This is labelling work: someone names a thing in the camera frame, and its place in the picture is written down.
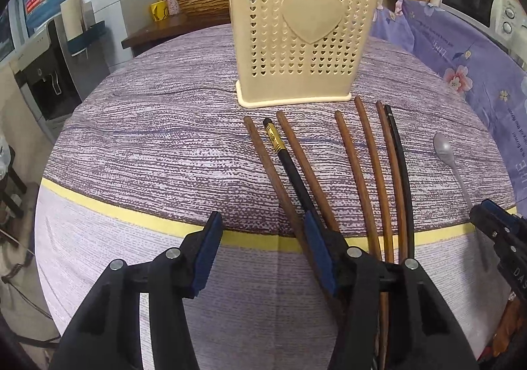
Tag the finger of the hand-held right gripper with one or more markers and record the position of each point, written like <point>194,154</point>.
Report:
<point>494,219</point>

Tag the plain black chopstick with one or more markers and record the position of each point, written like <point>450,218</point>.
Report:
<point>406,172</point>

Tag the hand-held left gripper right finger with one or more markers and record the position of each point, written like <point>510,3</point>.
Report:
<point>321,254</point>

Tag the wooden crate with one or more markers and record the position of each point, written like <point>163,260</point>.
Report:
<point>389,3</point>

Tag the silver metal spoon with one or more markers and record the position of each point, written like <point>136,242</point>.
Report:
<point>442,147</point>

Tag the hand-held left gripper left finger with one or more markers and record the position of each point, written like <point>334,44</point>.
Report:
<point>204,254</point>

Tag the grey water dispenser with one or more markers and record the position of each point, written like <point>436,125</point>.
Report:
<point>41,77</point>

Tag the brown wooden chopstick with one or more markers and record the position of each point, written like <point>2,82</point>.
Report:
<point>376,151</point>
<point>267,164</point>
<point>358,172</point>
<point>394,151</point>
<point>300,160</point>

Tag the pink dotted cup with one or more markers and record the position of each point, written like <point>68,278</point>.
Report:
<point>173,5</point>

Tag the yellow cup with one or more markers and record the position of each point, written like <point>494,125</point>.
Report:
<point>158,11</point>

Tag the white paper cup tube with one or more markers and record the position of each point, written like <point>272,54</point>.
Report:
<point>72,20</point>

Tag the dark wooden washstand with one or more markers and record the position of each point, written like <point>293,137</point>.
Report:
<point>164,30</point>

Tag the black chopstick with gold band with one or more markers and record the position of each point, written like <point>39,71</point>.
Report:
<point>288,164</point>

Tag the purple floral cloth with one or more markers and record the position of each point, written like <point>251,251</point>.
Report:
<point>453,57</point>

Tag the cream plastic utensil holder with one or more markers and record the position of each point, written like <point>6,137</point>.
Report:
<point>263,24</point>

